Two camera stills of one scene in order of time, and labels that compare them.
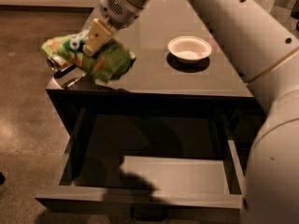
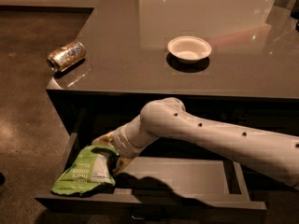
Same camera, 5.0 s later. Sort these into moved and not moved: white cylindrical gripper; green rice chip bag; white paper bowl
Moved: green rice chip bag; white cylindrical gripper
Not moved: white paper bowl
